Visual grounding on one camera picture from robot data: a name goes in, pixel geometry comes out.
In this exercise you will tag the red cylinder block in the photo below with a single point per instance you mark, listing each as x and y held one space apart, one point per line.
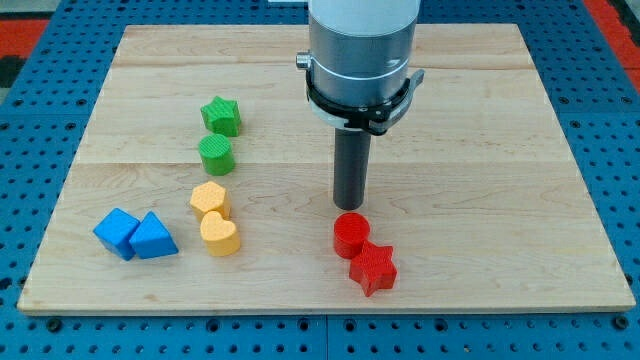
351 230

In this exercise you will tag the blue triangle block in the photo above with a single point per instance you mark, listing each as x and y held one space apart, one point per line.
152 239

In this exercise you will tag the yellow heart block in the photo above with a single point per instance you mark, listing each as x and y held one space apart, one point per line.
220 236

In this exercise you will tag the green star block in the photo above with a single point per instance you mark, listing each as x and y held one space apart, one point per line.
222 116

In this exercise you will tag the green cylinder block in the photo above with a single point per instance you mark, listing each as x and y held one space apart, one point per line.
216 154

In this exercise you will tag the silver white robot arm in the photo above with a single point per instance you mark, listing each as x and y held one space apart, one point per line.
360 49

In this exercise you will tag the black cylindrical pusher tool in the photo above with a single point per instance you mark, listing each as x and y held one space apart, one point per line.
351 157

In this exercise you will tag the yellow hexagon block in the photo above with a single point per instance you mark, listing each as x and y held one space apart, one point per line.
210 197

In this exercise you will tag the blue cube block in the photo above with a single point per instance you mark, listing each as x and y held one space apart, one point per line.
114 232

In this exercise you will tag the light wooden board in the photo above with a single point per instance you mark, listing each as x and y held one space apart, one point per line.
476 188

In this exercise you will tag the red star block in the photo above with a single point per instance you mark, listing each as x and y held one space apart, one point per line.
373 268

